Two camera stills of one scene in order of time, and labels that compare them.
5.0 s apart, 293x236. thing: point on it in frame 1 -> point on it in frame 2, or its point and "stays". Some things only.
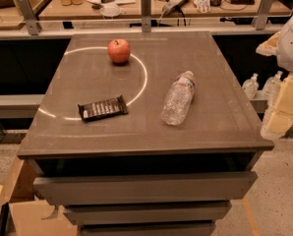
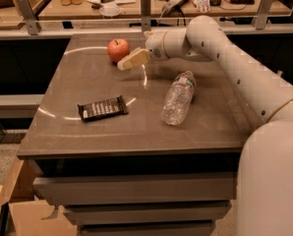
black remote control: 100,109 stays
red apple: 119,50 stays
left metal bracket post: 29,18 stays
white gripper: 292,43 -> 155,47
